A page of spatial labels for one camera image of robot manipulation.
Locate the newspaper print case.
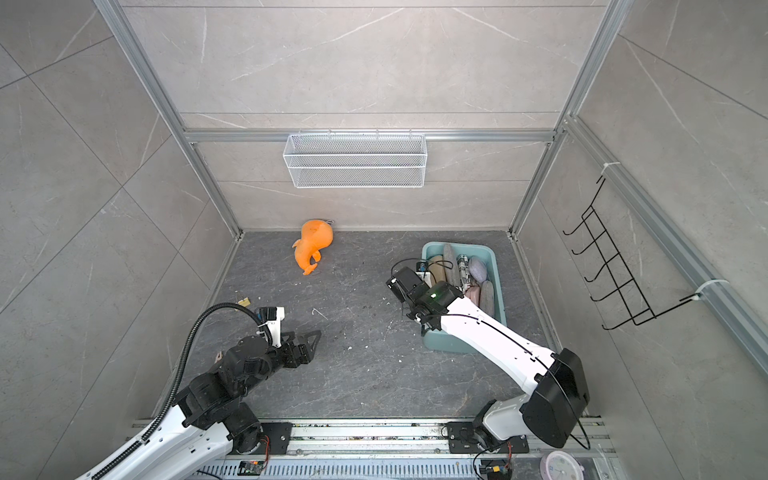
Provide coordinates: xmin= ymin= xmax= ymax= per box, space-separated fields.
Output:
xmin=456 ymin=255 xmax=472 ymax=292

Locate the teal plastic storage box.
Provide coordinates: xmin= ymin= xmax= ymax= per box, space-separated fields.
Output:
xmin=422 ymin=243 xmax=507 ymax=354

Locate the pink case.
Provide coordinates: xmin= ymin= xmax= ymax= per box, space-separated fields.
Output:
xmin=465 ymin=285 xmax=481 ymax=306

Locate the purple fabric case top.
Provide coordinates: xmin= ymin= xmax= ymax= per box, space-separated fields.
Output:
xmin=468 ymin=256 xmax=488 ymax=285

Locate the tan fabric case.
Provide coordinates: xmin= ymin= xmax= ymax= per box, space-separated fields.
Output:
xmin=428 ymin=255 xmax=446 ymax=284

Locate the grey fabric glasses case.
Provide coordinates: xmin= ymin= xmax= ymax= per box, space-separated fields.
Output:
xmin=478 ymin=280 xmax=496 ymax=318

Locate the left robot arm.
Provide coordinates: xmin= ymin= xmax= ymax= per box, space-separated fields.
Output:
xmin=83 ymin=303 xmax=321 ymax=479

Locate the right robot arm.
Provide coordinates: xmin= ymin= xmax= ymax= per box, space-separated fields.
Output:
xmin=387 ymin=267 xmax=590 ymax=450

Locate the orange plush whale toy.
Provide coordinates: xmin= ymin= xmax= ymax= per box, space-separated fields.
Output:
xmin=292 ymin=220 xmax=333 ymax=276

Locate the pink white clock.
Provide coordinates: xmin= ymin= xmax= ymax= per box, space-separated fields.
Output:
xmin=539 ymin=451 xmax=585 ymax=480

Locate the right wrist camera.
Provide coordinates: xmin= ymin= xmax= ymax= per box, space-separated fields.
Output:
xmin=415 ymin=260 xmax=434 ymax=288

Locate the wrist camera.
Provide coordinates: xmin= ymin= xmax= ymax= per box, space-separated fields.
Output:
xmin=415 ymin=260 xmax=434 ymax=288
xmin=256 ymin=307 xmax=285 ymax=348

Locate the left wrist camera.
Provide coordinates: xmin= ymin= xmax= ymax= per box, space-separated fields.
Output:
xmin=256 ymin=307 xmax=285 ymax=348

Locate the metal base rail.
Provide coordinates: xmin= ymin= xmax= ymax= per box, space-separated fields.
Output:
xmin=185 ymin=418 xmax=626 ymax=479

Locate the white wire mesh basket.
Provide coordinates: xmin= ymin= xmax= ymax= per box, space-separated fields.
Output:
xmin=283 ymin=132 xmax=428 ymax=189

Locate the black wire hook rack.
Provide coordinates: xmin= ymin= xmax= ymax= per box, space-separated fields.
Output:
xmin=562 ymin=175 xmax=703 ymax=331

